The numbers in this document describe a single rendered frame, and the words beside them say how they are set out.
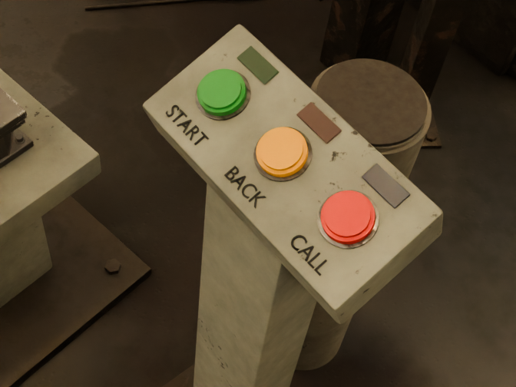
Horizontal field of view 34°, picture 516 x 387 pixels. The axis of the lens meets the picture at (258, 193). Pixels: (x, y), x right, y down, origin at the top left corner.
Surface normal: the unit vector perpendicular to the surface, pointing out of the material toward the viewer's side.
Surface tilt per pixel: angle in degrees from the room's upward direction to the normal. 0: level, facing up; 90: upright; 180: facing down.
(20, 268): 90
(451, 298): 0
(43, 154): 0
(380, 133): 0
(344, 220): 20
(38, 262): 90
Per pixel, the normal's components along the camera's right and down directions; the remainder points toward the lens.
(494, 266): 0.09, -0.57
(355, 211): -0.18, -0.36
